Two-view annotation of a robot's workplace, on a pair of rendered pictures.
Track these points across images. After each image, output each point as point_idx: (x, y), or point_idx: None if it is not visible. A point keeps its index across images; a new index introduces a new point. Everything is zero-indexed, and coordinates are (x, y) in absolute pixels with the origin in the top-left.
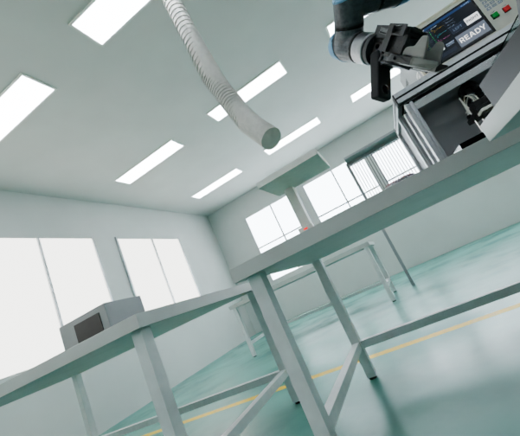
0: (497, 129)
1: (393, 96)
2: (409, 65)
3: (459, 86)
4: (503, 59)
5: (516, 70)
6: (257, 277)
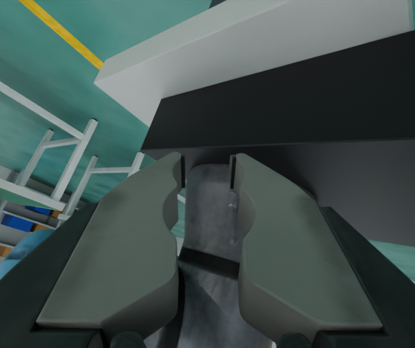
0: None
1: None
2: (106, 204)
3: None
4: (236, 132)
5: (235, 103)
6: None
